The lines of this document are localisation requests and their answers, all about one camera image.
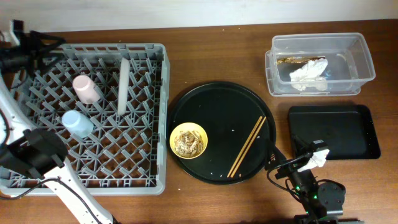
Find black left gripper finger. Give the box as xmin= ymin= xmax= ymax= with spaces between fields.
xmin=29 ymin=30 xmax=66 ymax=52
xmin=33 ymin=52 xmax=62 ymax=74

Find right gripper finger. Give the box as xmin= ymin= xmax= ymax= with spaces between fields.
xmin=291 ymin=134 xmax=313 ymax=157
xmin=264 ymin=140 xmax=286 ymax=170

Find pink plastic cup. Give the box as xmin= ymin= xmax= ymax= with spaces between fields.
xmin=72 ymin=75 xmax=100 ymax=104

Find light blue plastic cup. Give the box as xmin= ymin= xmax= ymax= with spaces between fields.
xmin=62 ymin=110 xmax=94 ymax=138

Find grey round plate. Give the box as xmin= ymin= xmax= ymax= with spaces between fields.
xmin=118 ymin=58 xmax=130 ymax=116

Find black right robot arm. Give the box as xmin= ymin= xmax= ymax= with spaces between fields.
xmin=167 ymin=82 xmax=329 ymax=223

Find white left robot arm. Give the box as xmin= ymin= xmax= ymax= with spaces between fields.
xmin=1 ymin=20 xmax=117 ymax=223

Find grey plastic dishwasher rack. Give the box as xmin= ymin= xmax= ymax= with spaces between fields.
xmin=10 ymin=44 xmax=170 ymax=195

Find clear plastic waste bin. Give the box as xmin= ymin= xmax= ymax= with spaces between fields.
xmin=265 ymin=32 xmax=376 ymax=96

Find wooden chopstick right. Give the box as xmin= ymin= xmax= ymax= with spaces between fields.
xmin=229 ymin=116 xmax=267 ymax=179

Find wooden chopstick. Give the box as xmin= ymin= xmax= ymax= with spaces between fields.
xmin=229 ymin=116 xmax=267 ymax=179
xmin=226 ymin=115 xmax=264 ymax=178

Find wooden chopstick left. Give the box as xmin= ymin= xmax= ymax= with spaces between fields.
xmin=226 ymin=115 xmax=264 ymax=178

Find black rectangular tray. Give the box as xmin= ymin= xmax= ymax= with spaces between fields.
xmin=288 ymin=105 xmax=381 ymax=160

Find round black serving tray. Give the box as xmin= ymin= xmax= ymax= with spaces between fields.
xmin=167 ymin=82 xmax=277 ymax=185

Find crumpled white tissue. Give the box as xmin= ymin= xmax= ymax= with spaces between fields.
xmin=289 ymin=59 xmax=328 ymax=91

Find gold foil wrapper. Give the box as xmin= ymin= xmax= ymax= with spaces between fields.
xmin=277 ymin=56 xmax=325 ymax=65

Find yellow bowl with food scraps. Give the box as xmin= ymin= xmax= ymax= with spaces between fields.
xmin=169 ymin=123 xmax=208 ymax=159

